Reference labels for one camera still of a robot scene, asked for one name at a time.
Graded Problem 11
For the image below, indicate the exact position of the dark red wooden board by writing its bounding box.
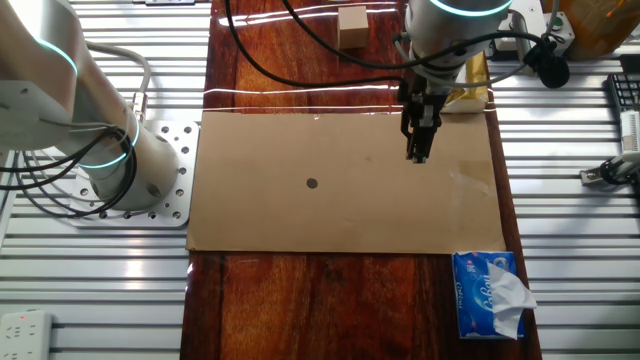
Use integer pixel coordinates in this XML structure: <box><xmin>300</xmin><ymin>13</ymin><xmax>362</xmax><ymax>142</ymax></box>
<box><xmin>179</xmin><ymin>0</ymin><xmax>544</xmax><ymax>360</ymax></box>

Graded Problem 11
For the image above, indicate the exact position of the blue tissue pack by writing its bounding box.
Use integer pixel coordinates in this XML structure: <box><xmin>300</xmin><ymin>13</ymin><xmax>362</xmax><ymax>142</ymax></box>
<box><xmin>451</xmin><ymin>249</ymin><xmax>539</xmax><ymax>341</ymax></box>

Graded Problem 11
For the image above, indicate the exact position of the thick grey cable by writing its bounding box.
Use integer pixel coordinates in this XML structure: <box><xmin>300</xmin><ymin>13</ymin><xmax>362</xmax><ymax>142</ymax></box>
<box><xmin>84</xmin><ymin>41</ymin><xmax>152</xmax><ymax>124</ymax></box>

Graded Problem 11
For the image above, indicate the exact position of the light wooden block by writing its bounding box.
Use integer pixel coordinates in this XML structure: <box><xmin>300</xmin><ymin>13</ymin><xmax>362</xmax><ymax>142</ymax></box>
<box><xmin>337</xmin><ymin>5</ymin><xmax>370</xmax><ymax>50</ymax></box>

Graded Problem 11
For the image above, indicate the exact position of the black cable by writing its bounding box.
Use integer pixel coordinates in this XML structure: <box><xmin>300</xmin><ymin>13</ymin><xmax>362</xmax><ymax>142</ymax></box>
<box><xmin>0</xmin><ymin>0</ymin><xmax>406</xmax><ymax>220</ymax></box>
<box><xmin>282</xmin><ymin>0</ymin><xmax>571</xmax><ymax>90</ymax></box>

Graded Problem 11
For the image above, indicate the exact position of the brown cardboard sheet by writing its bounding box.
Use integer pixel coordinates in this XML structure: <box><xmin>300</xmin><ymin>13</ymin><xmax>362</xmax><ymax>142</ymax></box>
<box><xmin>185</xmin><ymin>110</ymin><xmax>507</xmax><ymax>255</ymax></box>

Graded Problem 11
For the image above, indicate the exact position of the white power strip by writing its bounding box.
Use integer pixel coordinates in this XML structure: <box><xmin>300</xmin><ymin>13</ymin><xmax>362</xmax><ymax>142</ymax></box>
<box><xmin>0</xmin><ymin>309</ymin><xmax>54</xmax><ymax>360</ymax></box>

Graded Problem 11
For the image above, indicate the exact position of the silver camera with vents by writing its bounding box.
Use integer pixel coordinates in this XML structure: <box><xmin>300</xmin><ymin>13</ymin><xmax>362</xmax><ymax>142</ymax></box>
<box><xmin>619</xmin><ymin>109</ymin><xmax>640</xmax><ymax>154</ymax></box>

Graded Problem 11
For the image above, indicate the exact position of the black keyboard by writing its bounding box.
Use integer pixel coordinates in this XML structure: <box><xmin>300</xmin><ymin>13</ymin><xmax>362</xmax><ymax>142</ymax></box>
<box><xmin>607</xmin><ymin>72</ymin><xmax>640</xmax><ymax>114</ymax></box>

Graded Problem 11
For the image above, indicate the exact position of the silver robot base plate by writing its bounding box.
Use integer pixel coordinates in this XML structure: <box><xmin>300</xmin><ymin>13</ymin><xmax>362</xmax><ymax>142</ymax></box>
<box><xmin>67</xmin><ymin>119</ymin><xmax>200</xmax><ymax>230</ymax></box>

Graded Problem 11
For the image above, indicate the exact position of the silver camera on bracket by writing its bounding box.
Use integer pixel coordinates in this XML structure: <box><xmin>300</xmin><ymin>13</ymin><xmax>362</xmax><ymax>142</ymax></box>
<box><xmin>579</xmin><ymin>152</ymin><xmax>640</xmax><ymax>187</ymax></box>

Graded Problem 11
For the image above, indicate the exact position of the brown cardboard box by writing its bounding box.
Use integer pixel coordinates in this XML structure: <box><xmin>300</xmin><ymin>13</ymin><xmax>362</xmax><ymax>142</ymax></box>
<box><xmin>542</xmin><ymin>0</ymin><xmax>640</xmax><ymax>62</ymax></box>

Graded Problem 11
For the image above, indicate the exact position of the gold tissue pack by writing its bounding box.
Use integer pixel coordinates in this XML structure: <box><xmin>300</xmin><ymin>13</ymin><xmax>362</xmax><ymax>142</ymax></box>
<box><xmin>442</xmin><ymin>49</ymin><xmax>490</xmax><ymax>115</ymax></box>

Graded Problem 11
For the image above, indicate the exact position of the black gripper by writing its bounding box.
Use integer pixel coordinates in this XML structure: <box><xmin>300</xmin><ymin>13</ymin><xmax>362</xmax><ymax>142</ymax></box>
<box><xmin>398</xmin><ymin>75</ymin><xmax>450</xmax><ymax>165</ymax></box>

